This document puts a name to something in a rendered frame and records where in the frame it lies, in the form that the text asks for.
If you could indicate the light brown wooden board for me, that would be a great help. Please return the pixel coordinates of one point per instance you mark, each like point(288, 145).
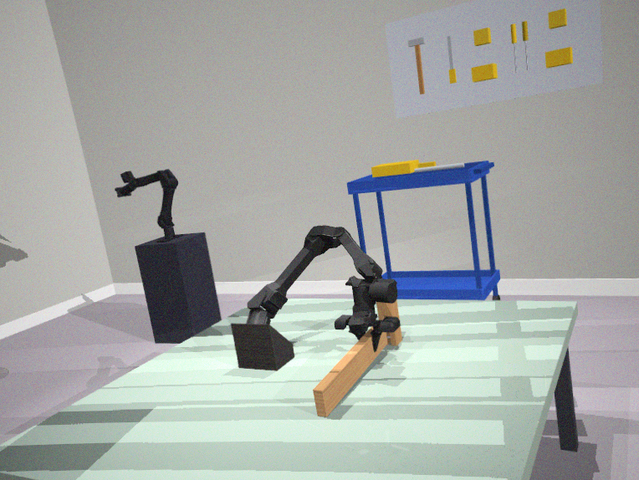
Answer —
point(343, 376)

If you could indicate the wooden post with slot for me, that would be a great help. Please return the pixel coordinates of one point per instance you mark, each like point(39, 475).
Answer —
point(387, 309)

